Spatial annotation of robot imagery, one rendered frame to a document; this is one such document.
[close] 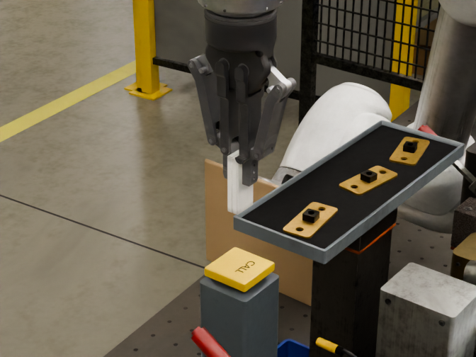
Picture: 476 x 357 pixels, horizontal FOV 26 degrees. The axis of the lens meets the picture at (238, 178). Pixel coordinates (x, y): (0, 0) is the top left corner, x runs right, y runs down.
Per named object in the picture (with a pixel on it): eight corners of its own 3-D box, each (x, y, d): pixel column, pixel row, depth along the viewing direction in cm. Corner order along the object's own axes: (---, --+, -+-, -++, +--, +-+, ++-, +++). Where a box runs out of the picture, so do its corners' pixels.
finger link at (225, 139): (225, 63, 107) (214, 59, 108) (224, 159, 112) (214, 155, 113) (248, 52, 110) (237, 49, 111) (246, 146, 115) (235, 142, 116)
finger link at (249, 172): (249, 138, 113) (272, 145, 111) (249, 179, 115) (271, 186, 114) (241, 143, 112) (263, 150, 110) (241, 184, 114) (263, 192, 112)
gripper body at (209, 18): (185, 6, 105) (187, 91, 109) (252, 23, 101) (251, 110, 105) (229, -11, 110) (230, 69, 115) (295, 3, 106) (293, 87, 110)
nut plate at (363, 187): (359, 196, 135) (359, 188, 134) (337, 186, 137) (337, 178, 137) (399, 176, 140) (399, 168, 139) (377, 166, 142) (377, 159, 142)
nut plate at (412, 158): (414, 166, 143) (415, 159, 142) (388, 161, 144) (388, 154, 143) (430, 142, 149) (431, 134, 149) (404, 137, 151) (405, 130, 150)
